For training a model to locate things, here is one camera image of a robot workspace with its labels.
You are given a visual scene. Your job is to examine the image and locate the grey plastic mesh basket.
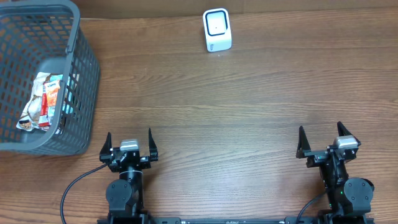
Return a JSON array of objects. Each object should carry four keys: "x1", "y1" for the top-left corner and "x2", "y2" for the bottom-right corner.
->
[{"x1": 1, "y1": 1, "x2": 101, "y2": 155}]

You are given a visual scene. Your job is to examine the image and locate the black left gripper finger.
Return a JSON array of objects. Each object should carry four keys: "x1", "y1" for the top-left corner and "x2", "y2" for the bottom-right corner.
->
[
  {"x1": 148, "y1": 128, "x2": 158, "y2": 156},
  {"x1": 99, "y1": 132, "x2": 112, "y2": 155}
]

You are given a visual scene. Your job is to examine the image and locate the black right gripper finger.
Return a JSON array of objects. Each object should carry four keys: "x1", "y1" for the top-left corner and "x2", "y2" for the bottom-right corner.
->
[
  {"x1": 337, "y1": 121, "x2": 361, "y2": 146},
  {"x1": 297, "y1": 126, "x2": 311, "y2": 153}
]

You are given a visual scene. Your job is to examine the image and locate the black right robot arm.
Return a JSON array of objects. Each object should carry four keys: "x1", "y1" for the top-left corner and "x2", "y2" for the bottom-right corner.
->
[{"x1": 295, "y1": 121, "x2": 374, "y2": 223}]

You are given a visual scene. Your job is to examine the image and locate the red stick sachet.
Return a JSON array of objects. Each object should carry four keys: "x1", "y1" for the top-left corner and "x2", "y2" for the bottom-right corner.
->
[{"x1": 39, "y1": 86, "x2": 50, "y2": 128}]

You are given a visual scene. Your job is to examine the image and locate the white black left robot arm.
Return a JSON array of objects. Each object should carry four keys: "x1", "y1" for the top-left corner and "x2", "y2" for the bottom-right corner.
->
[{"x1": 97, "y1": 131, "x2": 159, "y2": 224}]

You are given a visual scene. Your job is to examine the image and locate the beige Pantree snack pouch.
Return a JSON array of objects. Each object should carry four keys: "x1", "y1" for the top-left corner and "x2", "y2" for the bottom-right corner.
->
[{"x1": 16, "y1": 72, "x2": 50, "y2": 131}]

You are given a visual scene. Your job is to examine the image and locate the teal wet wipes pack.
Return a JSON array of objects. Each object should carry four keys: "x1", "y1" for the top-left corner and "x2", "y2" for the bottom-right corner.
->
[{"x1": 45, "y1": 73, "x2": 73, "y2": 116}]

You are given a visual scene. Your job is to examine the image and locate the orange Kleenex tissue pack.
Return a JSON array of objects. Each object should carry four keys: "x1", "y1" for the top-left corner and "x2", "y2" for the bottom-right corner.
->
[{"x1": 44, "y1": 80, "x2": 60, "y2": 107}]

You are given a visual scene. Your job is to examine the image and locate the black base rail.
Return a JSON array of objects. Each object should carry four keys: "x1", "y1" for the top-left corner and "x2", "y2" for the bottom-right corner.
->
[{"x1": 96, "y1": 216, "x2": 375, "y2": 224}]

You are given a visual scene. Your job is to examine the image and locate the white barcode scanner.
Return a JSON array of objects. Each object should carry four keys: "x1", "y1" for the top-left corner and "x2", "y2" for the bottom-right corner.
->
[{"x1": 203, "y1": 8, "x2": 232, "y2": 52}]

